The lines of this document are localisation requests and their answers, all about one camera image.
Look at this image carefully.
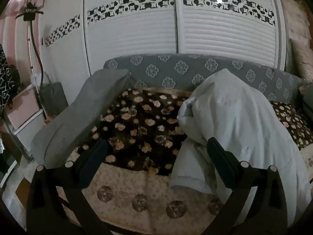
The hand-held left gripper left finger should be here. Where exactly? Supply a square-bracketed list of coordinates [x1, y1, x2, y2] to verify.
[26, 138, 113, 235]

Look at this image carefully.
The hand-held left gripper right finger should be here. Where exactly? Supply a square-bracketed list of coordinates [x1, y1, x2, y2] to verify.
[207, 137, 292, 235]

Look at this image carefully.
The large white garment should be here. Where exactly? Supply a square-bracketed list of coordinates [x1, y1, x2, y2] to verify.
[170, 69, 312, 228]

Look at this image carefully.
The grey cloth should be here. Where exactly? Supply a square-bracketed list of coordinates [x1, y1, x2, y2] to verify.
[31, 69, 131, 168]

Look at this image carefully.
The brown floral blanket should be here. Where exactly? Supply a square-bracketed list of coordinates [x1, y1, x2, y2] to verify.
[22, 86, 313, 235]

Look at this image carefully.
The grey bag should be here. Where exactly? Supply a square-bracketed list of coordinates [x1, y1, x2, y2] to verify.
[39, 82, 69, 115]

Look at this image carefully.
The pink drawer unit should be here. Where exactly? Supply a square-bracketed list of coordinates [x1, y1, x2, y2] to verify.
[5, 83, 46, 137]

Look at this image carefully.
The grey patterned sofa back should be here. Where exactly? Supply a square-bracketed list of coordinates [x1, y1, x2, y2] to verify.
[103, 53, 304, 103]

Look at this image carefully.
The grey cushion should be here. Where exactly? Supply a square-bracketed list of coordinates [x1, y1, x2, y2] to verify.
[300, 83, 313, 108]

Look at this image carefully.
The black white patterned cloth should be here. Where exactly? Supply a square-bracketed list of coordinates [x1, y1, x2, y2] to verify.
[0, 44, 21, 108]

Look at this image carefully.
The white louvred wardrobe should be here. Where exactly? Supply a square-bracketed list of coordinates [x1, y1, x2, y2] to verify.
[37, 0, 288, 118]

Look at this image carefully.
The beige fuzzy blanket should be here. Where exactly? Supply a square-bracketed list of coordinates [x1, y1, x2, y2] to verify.
[279, 0, 313, 84]

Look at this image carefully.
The black clip stand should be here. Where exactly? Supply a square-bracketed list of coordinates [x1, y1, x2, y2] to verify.
[15, 2, 49, 118]

